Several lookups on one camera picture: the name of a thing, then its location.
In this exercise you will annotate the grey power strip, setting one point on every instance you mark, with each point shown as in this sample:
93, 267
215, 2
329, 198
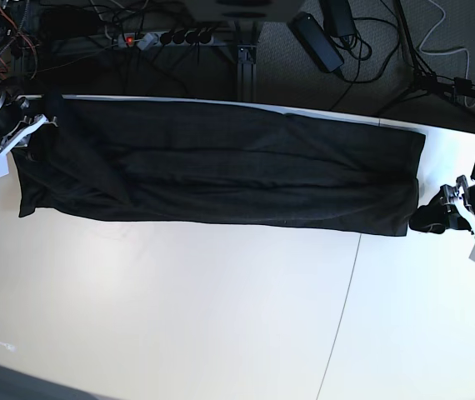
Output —
178, 38

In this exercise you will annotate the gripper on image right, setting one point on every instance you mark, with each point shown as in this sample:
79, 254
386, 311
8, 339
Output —
447, 216

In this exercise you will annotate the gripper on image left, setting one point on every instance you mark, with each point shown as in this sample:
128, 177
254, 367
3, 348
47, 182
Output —
14, 127

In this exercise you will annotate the grey base plate top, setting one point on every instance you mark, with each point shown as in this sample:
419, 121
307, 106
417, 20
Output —
251, 10

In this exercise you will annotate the black T-shirt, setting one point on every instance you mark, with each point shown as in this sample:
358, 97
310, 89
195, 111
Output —
138, 161

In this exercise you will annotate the black tripod stand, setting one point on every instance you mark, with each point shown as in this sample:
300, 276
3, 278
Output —
424, 80

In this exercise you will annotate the aluminium frame post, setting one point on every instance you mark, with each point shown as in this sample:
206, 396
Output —
246, 35

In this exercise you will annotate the black power brick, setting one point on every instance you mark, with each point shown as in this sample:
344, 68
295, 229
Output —
317, 45

